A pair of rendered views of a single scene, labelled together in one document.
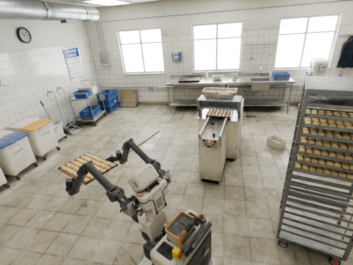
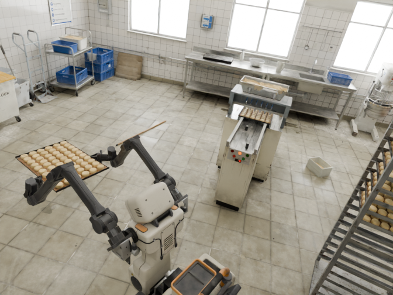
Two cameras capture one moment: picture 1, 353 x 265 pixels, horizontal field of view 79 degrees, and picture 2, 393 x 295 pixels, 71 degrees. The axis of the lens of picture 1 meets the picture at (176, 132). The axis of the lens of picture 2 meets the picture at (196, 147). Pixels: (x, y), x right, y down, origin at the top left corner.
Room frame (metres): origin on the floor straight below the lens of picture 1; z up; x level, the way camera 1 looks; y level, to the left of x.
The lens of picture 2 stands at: (0.31, 0.19, 2.27)
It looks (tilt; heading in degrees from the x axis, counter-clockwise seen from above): 31 degrees down; 355
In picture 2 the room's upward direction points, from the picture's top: 9 degrees clockwise
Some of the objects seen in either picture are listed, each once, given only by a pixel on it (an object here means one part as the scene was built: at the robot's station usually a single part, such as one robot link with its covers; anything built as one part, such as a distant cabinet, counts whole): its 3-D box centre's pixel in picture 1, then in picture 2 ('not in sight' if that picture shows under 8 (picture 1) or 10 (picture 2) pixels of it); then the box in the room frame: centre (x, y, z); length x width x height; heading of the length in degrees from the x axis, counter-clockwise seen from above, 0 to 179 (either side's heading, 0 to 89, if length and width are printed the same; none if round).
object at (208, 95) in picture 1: (219, 93); (263, 88); (3.53, -0.78, 1.25); 0.56 x 0.29 x 0.14; 69
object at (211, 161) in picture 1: (214, 149); (240, 163); (3.05, -0.60, 0.45); 0.70 x 0.34 x 0.90; 159
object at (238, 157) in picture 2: (209, 143); (239, 155); (2.72, -0.47, 0.77); 0.24 x 0.04 x 0.14; 69
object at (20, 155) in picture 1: (9, 155); not in sight; (3.51, 3.14, 0.38); 0.64 x 0.54 x 0.77; 75
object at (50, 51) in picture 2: (88, 102); (71, 61); (5.92, 2.44, 0.57); 0.85 x 0.58 x 1.13; 173
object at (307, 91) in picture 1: (290, 176); (352, 229); (1.61, -1.05, 0.97); 0.03 x 0.03 x 1.70; 61
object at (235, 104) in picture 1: (219, 107); (258, 107); (3.53, -0.78, 1.01); 0.72 x 0.33 x 0.34; 69
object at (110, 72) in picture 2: (109, 106); (100, 72); (6.82, 2.15, 0.10); 0.60 x 0.40 x 0.20; 164
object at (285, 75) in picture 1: (280, 75); (339, 78); (5.74, -2.91, 0.95); 0.40 x 0.30 x 0.14; 79
